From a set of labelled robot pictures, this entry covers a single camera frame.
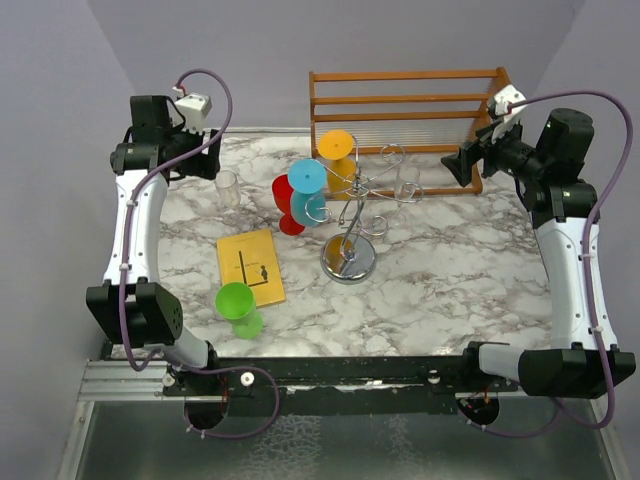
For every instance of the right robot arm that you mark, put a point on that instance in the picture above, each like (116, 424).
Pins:
(584, 356)

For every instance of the wooden slatted rack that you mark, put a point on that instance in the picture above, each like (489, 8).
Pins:
(427, 113)

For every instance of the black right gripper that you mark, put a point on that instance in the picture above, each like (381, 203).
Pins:
(475, 150)

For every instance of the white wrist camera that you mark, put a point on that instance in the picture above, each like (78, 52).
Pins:
(193, 107)
(505, 109)

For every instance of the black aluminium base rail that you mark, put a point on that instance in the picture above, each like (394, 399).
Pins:
(315, 386)

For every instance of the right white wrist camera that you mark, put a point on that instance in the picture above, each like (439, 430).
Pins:
(505, 109)

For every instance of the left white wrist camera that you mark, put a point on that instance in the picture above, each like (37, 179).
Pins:
(193, 107)

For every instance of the blue plastic wine glass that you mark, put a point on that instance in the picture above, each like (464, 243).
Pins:
(308, 179)

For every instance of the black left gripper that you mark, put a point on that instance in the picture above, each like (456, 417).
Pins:
(203, 164)

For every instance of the green plastic wine glass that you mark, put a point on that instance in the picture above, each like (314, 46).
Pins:
(236, 303)

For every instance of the yellow plastic wine glass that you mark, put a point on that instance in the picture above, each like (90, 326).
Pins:
(335, 147)

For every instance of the clear wine glass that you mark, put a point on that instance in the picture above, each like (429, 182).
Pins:
(405, 187)

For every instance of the yellow book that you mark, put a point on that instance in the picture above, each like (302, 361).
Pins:
(250, 258)

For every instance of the clear champagne flute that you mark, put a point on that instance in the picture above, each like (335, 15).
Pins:
(229, 198)

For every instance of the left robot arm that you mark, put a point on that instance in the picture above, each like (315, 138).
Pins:
(131, 306)

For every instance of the chrome wine glass rack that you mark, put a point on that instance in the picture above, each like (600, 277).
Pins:
(349, 257)

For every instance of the red plastic wine glass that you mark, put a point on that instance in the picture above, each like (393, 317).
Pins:
(282, 193)

